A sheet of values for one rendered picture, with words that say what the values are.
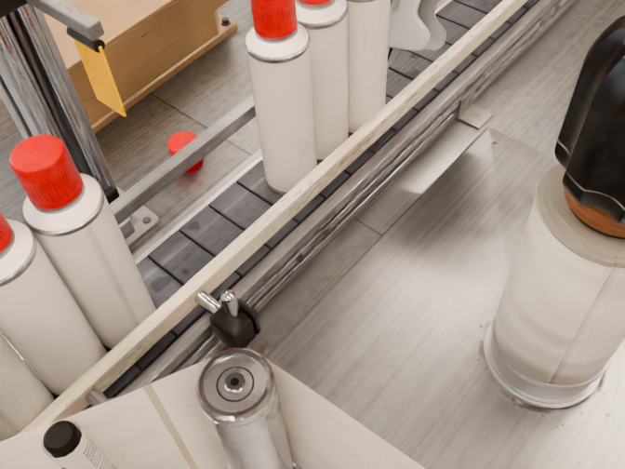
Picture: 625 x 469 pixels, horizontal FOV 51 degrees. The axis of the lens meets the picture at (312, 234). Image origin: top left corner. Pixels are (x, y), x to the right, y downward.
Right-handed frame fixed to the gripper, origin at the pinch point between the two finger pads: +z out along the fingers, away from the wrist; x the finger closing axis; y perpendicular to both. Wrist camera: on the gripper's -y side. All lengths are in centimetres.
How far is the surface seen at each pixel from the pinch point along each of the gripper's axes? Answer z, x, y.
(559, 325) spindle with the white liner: 5.3, -20.7, 29.1
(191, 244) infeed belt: 17.8, -19.9, -1.4
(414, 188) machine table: 11.2, 1.5, 8.3
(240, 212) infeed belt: 15.1, -15.2, -0.5
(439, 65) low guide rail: -0.6, 5.1, 4.4
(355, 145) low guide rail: 6.7, -7.4, 4.7
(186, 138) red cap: 14.2, -10.2, -13.6
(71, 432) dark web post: 10.7, -45.1, 15.3
